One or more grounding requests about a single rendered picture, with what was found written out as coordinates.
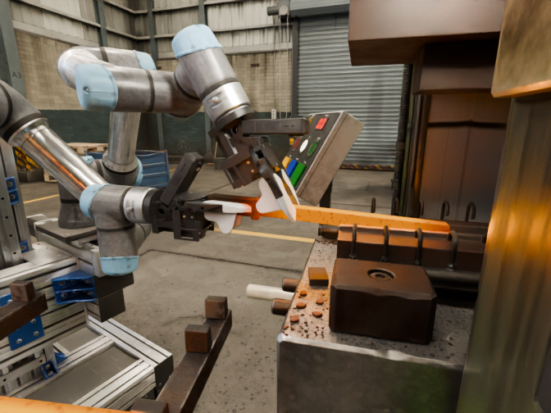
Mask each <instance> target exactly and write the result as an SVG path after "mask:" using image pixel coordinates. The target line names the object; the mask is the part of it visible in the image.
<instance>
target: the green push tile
mask: <svg viewBox="0 0 551 413"><path fill-rule="evenodd" d="M306 168H307V166H305V165H304V164H302V163H300V162H299V163H298V165H297V167H296V168H295V170H294V172H293V174H292V175H291V177H290V181H291V183H292V185H293V187H296V185H297V183H298V181H299V180H300V178H301V176H302V175H303V172H304V171H305V170H306Z"/></svg>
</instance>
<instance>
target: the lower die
mask: <svg viewBox="0 0 551 413"><path fill-rule="evenodd" d="M425 220H434V219H425ZM438 221H445V222H446V223H447V224H448V225H449V226H459V227H471V228H482V229H488V228H489V226H490V223H483V222H470V221H458V220H438ZM383 228H384V227H375V226H364V225H358V226H357V242H356V255H357V259H358V260H361V261H377V262H380V259H381V257H382V256H383V248H384V239H385V236H384V235H383ZM448 233H449V232H441V231H430V230H422V234H423V243H422V250H421V263H422V264H421V265H422V266H424V267H433V268H440V269H446V268H448V264H449V262H450V261H451V256H452V250H453V237H452V241H448V240H447V236H448ZM414 234H415V229H398V228H389V246H388V255H387V257H388V259H389V263H394V264H402V265H410V266H412V265H413V262H414V261H415V259H416V255H417V242H418V238H414ZM457 235H458V252H457V258H456V266H457V270H463V271H474V272H481V267H482V263H483V258H484V253H485V245H486V243H482V242H481V239H482V237H483V234H464V233H457ZM352 236H353V225H343V224H339V235H338V239H337V253H336V258H344V259H349V255H350V253H351V248H352ZM434 289H435V292H436V294H437V296H438V297H441V298H447V299H454V300H462V301H469V302H476V300H477V296H478V293H472V292H465V291H458V290H450V289H442V288H434Z"/></svg>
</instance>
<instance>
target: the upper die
mask: <svg viewBox="0 0 551 413"><path fill-rule="evenodd" d="M505 2H506V0H350V2H349V18H348V48H349V53H350V59H351V65H352V66H378V65H399V64H415V56H416V54H417V53H418V52H419V51H420V49H421V48H422V47H423V45H424V44H426V43H454V42H469V41H484V40H499V38H500V32H501V27H502V22H503V13H504V7H505Z"/></svg>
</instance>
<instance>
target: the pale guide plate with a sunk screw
mask: <svg viewBox="0 0 551 413"><path fill-rule="evenodd" d="M548 92H551V0H506V2H505V7H504V13H503V22H502V27H501V32H500V38H499V47H498V52H497V57H496V63H495V68H494V78H493V83H492V89H491V93H492V95H493V97H494V98H518V97H523V96H528V95H533V94H538V93H548Z"/></svg>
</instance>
